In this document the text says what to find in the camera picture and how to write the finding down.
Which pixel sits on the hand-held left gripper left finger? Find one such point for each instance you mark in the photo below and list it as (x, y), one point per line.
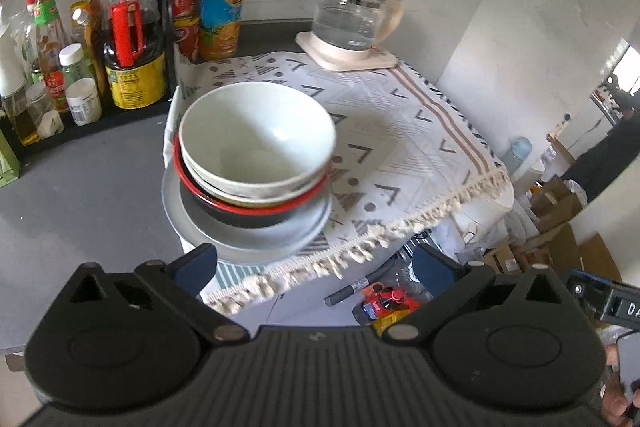
(195, 264)

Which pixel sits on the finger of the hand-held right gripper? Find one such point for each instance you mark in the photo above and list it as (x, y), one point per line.
(587, 279)

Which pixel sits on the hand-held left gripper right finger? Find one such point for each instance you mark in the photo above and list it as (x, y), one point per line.
(435, 264)

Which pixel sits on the grey plate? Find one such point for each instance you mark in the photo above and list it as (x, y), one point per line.
(250, 242)

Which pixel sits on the red and black bowl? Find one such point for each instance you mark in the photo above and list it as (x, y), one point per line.
(240, 217)

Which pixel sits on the beige speckled bowl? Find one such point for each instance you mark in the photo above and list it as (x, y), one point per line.
(280, 196)

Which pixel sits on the pale green ceramic bowl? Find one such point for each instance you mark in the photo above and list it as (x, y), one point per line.
(250, 142)

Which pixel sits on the person's right hand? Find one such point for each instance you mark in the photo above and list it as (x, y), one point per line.
(614, 404)

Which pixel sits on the brown cardboard box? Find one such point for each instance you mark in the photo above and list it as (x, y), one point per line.
(565, 247)
(555, 202)

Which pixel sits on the red snack packet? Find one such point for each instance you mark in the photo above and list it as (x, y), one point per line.
(390, 299)

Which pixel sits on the black marker pen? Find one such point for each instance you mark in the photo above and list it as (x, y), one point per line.
(350, 291)

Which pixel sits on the patterned white fringed cloth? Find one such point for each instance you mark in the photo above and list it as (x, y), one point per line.
(400, 132)

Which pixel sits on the pale blue water bottle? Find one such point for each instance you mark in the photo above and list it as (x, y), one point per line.
(520, 152)

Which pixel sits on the white label jar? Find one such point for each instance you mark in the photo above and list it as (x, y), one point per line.
(84, 104)

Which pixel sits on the small clear jar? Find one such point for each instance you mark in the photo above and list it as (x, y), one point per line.
(45, 117)

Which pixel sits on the green carton box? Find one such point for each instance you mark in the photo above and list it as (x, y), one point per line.
(7, 167)

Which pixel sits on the cooking oil bottle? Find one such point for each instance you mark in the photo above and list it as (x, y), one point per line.
(22, 127)

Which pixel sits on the beige kettle base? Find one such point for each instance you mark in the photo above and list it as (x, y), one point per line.
(350, 59)

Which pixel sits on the clear jar white cap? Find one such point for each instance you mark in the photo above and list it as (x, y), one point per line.
(75, 62)

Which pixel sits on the glass kettle with beige lid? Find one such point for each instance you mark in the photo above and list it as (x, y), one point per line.
(345, 22)

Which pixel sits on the yellow seasoning bottle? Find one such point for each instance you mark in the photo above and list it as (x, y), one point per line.
(87, 27)

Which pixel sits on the white plastic bottle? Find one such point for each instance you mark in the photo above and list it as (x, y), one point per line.
(10, 67)

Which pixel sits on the green label sauce bottle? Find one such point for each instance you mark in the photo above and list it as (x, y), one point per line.
(47, 22)

